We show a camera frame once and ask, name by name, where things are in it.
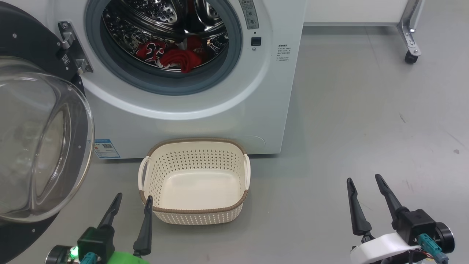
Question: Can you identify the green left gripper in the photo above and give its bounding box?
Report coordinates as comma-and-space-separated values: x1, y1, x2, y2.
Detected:
97, 192, 154, 264

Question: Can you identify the round glass washer door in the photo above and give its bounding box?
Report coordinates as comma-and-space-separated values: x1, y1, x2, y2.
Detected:
0, 2, 95, 264

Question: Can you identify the teal plug camera cable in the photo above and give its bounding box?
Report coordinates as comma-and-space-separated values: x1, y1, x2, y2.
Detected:
417, 234, 449, 264
80, 252, 101, 264

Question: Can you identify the white partition panel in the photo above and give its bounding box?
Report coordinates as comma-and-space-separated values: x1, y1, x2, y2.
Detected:
304, 0, 410, 26

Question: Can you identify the metal cart leg with caster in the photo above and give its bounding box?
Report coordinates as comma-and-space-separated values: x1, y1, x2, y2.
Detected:
398, 0, 425, 57

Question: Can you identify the teal plug right camera cable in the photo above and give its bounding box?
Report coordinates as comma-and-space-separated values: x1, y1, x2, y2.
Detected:
417, 234, 449, 264

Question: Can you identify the cream perforated laundry basket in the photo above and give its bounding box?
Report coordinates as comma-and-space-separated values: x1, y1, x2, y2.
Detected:
138, 137, 251, 225

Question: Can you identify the red basketball jersey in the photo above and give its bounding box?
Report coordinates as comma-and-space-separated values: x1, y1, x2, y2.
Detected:
136, 35, 209, 73

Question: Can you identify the metal door hinge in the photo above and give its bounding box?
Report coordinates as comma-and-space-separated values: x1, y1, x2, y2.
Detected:
58, 21, 93, 75

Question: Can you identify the white front-load washing machine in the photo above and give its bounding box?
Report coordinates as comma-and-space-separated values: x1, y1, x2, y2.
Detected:
0, 0, 307, 160

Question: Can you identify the blue energy label sticker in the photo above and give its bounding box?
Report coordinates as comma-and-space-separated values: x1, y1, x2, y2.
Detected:
94, 139, 121, 159

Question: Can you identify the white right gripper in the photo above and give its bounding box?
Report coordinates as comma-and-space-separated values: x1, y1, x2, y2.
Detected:
346, 174, 422, 264

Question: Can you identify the grey rubber door seal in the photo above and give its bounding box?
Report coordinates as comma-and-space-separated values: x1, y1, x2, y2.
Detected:
84, 0, 243, 96

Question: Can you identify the stainless steel washer drum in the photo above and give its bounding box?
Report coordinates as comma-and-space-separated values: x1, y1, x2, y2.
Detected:
102, 0, 229, 72

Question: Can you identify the teal plug left camera cable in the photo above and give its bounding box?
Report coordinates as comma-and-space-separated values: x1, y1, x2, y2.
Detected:
80, 252, 101, 264

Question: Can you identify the grey warning sticker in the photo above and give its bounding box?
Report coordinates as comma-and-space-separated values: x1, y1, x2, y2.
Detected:
239, 0, 259, 30

